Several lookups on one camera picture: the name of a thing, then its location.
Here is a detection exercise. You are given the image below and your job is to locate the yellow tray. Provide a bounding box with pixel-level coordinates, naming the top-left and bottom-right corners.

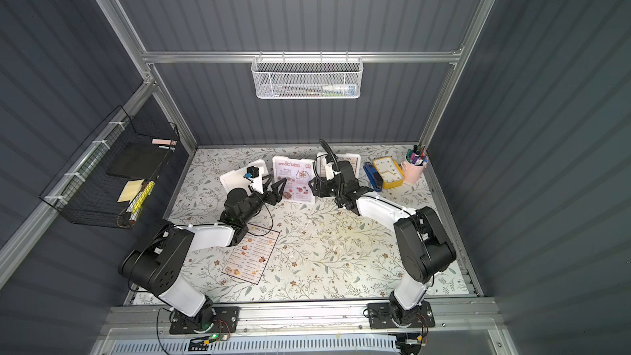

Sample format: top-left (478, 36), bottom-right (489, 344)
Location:
top-left (372, 157), bottom-right (404, 190)

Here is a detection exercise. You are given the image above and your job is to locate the pink eraser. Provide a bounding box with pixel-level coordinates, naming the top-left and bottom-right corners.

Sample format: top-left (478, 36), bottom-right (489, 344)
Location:
top-left (151, 138), bottom-right (177, 146)

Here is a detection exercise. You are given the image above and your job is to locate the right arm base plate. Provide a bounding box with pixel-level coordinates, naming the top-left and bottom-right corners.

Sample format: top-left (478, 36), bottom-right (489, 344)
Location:
top-left (363, 301), bottom-right (435, 330)

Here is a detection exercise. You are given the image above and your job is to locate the blue stapler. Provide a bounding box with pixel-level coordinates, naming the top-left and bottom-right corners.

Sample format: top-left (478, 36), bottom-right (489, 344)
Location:
top-left (363, 162), bottom-right (384, 192)

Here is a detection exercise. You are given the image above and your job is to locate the yellow sticky notepad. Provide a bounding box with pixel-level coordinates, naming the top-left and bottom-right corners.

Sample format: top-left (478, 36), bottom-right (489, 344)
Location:
top-left (118, 179), bottom-right (145, 203)

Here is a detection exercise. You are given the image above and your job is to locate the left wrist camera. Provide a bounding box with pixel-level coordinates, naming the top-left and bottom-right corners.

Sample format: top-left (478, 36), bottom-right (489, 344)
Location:
top-left (243, 166), bottom-right (264, 194)

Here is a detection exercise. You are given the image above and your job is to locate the black notebook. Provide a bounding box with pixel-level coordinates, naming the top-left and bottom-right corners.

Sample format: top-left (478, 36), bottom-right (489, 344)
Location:
top-left (106, 142), bottom-right (172, 180)

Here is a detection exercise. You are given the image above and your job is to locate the yellow patterned roll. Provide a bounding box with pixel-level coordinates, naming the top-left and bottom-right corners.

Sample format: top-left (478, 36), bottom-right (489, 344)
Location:
top-left (125, 181), bottom-right (155, 225)

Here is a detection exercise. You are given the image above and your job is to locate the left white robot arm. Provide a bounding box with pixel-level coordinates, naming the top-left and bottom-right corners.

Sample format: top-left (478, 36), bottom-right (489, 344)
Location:
top-left (118, 175), bottom-right (287, 325)

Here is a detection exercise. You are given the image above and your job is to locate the pink pen cup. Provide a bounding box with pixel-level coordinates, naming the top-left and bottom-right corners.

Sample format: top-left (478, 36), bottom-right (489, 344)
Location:
top-left (401, 161), bottom-right (426, 184)

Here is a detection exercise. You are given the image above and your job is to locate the black wire wall basket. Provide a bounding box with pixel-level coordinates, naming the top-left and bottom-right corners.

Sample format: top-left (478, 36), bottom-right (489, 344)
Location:
top-left (39, 108), bottom-right (181, 229)

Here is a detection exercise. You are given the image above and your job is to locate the white wire mesh basket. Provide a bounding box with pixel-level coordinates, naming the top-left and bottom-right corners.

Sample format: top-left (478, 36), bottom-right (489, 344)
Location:
top-left (251, 56), bottom-right (364, 100)

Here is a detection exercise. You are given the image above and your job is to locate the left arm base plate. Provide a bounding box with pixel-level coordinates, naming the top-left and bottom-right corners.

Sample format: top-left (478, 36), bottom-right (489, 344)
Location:
top-left (169, 306), bottom-right (240, 335)

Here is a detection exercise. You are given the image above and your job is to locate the white tube in basket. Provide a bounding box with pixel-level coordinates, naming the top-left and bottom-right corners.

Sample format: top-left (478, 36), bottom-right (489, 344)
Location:
top-left (322, 84), bottom-right (358, 97)

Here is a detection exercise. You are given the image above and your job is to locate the white rack panel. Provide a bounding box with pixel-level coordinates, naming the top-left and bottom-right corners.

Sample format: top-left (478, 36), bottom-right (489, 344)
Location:
top-left (272, 154), bottom-right (316, 205)
top-left (315, 151), bottom-right (361, 180)
top-left (220, 159), bottom-right (269, 194)

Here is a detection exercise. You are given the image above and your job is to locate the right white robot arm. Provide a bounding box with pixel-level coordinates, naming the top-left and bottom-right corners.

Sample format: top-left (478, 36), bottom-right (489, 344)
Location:
top-left (309, 139), bottom-right (457, 326)

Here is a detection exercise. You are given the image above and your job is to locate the Dim Sum menu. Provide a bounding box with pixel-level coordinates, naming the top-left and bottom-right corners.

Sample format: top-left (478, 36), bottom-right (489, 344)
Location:
top-left (222, 225), bottom-right (280, 285)

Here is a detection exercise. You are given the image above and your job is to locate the pink special menu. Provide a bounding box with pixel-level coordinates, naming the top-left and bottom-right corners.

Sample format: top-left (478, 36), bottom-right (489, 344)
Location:
top-left (274, 158), bottom-right (314, 202)

